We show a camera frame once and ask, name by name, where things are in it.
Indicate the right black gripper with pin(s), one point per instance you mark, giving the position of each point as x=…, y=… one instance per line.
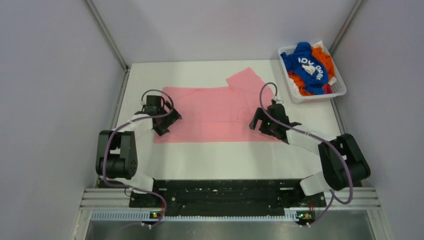
x=260, y=115

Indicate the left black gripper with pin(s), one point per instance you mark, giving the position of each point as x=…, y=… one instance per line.
x=161, y=129

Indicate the pink t-shirt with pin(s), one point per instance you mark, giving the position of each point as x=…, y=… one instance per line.
x=220, y=114

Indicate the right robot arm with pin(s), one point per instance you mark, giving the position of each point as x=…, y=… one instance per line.
x=342, y=161

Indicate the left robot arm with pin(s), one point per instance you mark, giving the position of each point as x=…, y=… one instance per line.
x=117, y=151

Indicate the blue printed t-shirt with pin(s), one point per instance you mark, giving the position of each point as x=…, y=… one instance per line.
x=308, y=73

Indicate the red t-shirt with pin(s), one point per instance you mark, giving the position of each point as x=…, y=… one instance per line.
x=327, y=88

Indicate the white plastic basket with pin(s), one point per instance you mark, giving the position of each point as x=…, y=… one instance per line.
x=338, y=88

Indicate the orange t-shirt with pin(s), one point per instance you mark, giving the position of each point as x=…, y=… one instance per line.
x=328, y=62

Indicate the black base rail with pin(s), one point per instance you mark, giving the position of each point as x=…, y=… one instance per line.
x=226, y=198

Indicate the white slotted cable duct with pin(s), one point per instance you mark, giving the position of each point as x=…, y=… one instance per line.
x=198, y=217

